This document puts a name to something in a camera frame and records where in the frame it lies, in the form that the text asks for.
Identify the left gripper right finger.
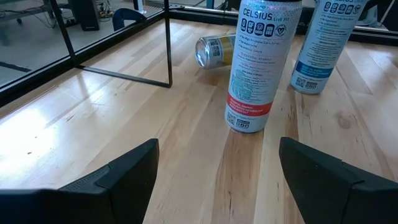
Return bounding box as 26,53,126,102
279,136,398,224

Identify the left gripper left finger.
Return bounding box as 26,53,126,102
0,138,160,224

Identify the blue band Celsius can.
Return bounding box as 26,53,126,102
289,0,369,95

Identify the Celsius Tropical Vibe can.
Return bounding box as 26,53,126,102
195,32,237,70

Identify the black tower box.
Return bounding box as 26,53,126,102
68,0,101,32

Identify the blue curved foot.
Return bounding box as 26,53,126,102
111,8,147,32

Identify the black aluminium table frame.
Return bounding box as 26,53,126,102
0,6,398,108

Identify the black metal frame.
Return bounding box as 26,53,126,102
48,0,174,89

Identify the grey rolling cart frame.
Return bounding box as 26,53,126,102
0,0,69,26

